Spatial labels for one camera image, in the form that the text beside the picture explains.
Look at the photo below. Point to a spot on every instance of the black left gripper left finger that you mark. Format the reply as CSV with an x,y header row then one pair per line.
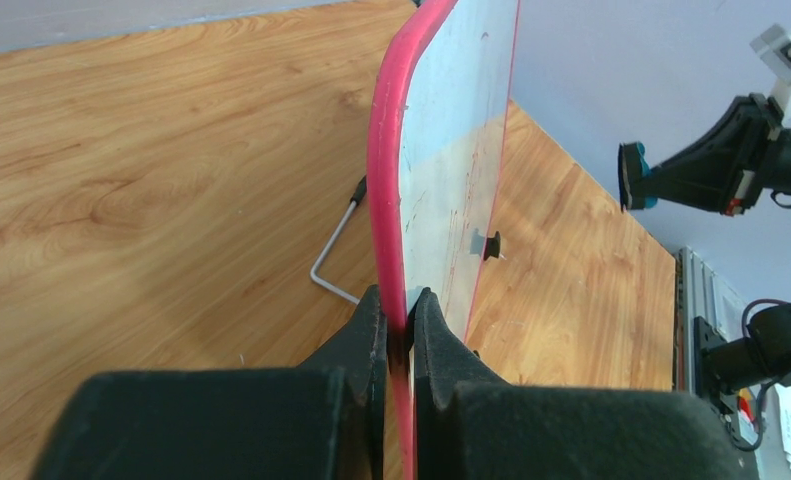
x,y
322,419

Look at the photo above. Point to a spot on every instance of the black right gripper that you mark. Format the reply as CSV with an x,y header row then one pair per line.
x,y
736,147

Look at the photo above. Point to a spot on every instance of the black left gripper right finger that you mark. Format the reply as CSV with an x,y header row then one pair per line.
x,y
472,424

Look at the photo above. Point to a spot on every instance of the blue black foam eraser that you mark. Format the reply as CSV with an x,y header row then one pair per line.
x,y
631,167

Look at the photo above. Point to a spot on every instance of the pink framed whiteboard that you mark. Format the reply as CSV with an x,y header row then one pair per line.
x,y
434,154

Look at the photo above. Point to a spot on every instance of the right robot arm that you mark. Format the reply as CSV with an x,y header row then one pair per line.
x,y
752,250

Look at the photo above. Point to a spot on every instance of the black right whiteboard foot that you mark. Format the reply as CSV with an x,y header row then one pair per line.
x,y
491,245

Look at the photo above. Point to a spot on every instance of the aluminium side rail right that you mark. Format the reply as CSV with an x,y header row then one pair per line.
x,y
700,292

